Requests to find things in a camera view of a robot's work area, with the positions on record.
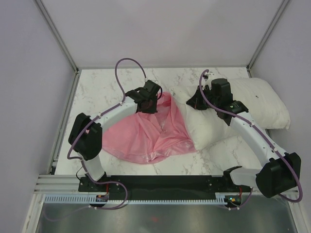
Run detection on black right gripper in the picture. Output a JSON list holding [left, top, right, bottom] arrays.
[[188, 85, 220, 110]]

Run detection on pink satin pillowcase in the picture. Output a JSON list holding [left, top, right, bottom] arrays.
[[102, 92, 196, 165]]

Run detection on white pillow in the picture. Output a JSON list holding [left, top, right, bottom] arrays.
[[170, 77, 292, 150]]

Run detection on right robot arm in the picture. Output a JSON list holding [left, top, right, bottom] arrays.
[[186, 78, 303, 203]]

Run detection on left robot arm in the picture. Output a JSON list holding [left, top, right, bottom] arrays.
[[67, 80, 163, 191]]

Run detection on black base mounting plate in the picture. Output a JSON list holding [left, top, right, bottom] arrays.
[[78, 175, 251, 200]]

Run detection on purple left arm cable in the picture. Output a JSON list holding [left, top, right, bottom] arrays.
[[67, 58, 129, 211]]

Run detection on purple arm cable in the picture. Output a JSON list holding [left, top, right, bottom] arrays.
[[199, 69, 304, 212], [67, 58, 129, 211]]

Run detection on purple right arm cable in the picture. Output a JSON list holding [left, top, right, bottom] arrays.
[[199, 69, 304, 212]]

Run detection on left aluminium frame post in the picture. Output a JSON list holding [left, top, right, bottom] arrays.
[[33, 0, 79, 74]]

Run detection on aluminium frame post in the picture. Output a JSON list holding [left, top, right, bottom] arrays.
[[33, 0, 79, 74], [246, 0, 291, 73]]

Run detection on right aluminium frame post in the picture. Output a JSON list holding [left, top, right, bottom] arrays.
[[246, 0, 291, 73]]

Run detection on aluminium front rail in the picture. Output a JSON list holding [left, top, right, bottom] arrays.
[[34, 175, 80, 194]]

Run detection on white slotted cable duct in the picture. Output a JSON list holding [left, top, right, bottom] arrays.
[[44, 194, 232, 205]]

